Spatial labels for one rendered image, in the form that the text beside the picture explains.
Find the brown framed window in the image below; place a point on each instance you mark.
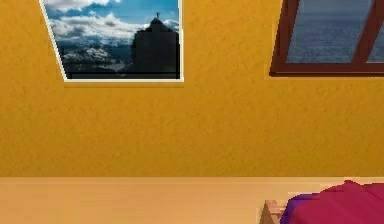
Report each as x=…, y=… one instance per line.
x=328, y=36

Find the white framed sky picture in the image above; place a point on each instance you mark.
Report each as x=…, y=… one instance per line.
x=113, y=40

